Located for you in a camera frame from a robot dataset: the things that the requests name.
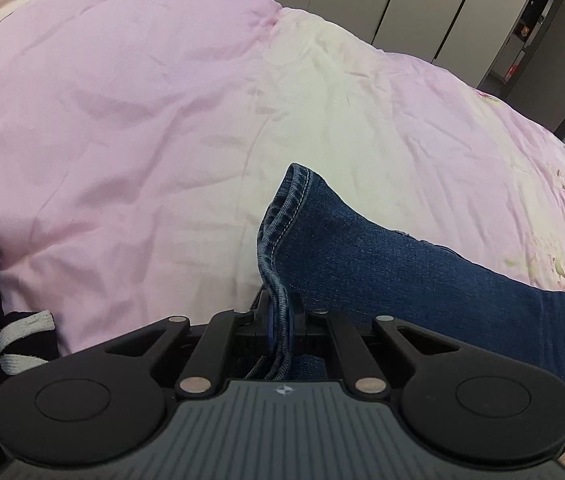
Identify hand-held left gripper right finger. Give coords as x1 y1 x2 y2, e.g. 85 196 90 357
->
286 294 458 396

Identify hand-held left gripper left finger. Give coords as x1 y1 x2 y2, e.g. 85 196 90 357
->
105 290 276 396

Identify blue denim pants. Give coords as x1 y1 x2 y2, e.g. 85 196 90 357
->
242 162 565 436

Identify pink floral blanket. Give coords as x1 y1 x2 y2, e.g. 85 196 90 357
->
0 0 565 480

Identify beige wardrobe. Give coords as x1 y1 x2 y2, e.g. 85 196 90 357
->
232 0 548 88

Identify dark hallway cabinet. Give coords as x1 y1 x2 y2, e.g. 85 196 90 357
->
489 0 565 98

